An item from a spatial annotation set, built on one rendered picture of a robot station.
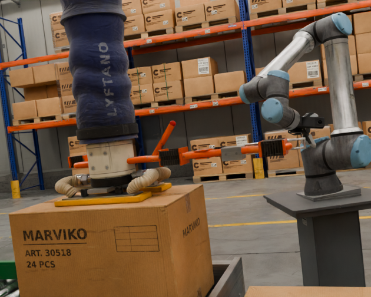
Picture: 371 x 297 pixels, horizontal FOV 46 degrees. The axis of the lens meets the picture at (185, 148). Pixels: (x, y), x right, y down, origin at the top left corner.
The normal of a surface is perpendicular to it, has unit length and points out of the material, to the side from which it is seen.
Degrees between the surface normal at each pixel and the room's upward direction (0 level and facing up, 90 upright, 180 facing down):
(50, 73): 89
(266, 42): 90
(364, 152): 90
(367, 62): 91
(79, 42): 76
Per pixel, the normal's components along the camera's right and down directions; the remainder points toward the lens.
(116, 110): 0.51, -0.22
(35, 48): -0.25, 0.08
